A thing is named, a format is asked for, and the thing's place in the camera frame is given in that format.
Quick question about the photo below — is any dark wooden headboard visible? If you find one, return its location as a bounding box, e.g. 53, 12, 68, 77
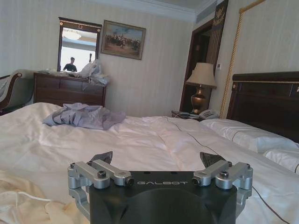
226, 71, 299, 139

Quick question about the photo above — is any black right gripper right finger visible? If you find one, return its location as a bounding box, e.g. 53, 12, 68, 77
191, 152, 254, 210

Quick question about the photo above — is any person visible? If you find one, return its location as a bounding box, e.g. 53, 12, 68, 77
63, 56, 78, 72

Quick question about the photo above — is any lavender crumpled shirt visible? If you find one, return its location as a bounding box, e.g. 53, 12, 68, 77
42, 103, 127, 131

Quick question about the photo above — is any white pillow with gold trim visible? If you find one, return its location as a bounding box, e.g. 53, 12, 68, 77
263, 147, 299, 174

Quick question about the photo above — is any dark banner with gold emblem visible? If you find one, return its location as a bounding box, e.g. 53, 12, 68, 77
205, 0, 229, 68

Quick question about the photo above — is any thin dark cable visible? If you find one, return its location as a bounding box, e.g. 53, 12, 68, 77
161, 116, 284, 224

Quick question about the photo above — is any white desk telephone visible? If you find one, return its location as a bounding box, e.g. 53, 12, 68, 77
198, 109, 219, 119

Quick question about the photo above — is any cream crumpled cloth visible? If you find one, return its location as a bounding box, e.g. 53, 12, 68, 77
0, 169, 87, 224

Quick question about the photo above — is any clear plastic bag pile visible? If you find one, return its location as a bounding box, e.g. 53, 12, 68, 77
77, 59, 110, 86

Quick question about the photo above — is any dark wooden dresser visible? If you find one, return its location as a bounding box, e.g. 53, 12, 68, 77
33, 71, 108, 107

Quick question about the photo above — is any brass table lamp cream shade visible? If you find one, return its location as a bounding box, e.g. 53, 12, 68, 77
185, 62, 217, 115

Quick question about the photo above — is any white pillow with dark piping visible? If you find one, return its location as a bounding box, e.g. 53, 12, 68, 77
200, 118, 299, 154

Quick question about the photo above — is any wooden armchair with grey cushion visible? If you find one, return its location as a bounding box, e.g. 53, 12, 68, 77
0, 69, 36, 116

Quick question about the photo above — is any dark wooden door frame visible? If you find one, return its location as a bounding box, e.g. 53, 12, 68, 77
179, 19, 215, 112

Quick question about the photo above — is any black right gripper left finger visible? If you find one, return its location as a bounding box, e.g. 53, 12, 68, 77
67, 151, 135, 205

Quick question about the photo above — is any framed landscape painting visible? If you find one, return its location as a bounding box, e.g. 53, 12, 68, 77
100, 20, 147, 61

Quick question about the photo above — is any dark framed wall mirror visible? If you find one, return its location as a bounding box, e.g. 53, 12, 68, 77
57, 16, 102, 72

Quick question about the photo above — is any gold twisted rope trim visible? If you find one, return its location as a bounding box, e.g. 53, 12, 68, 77
219, 0, 255, 119

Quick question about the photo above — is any white bed duvet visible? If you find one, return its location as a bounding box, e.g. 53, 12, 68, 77
0, 102, 299, 224

